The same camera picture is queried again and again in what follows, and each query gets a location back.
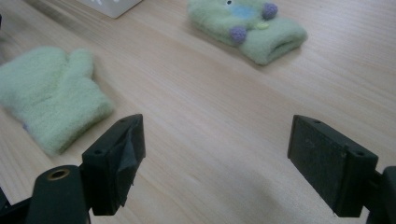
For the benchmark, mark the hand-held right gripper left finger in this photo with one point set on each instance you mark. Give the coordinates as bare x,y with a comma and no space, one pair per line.
112,174

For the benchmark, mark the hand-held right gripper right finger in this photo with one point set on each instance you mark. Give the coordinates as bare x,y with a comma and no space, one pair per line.
330,168

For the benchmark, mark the plain green fleece mitten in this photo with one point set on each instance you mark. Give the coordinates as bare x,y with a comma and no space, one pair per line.
53,99

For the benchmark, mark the green mitten with purple pompoms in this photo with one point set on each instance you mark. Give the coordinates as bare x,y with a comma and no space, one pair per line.
249,28

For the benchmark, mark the white box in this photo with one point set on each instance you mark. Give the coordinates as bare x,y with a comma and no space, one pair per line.
110,6

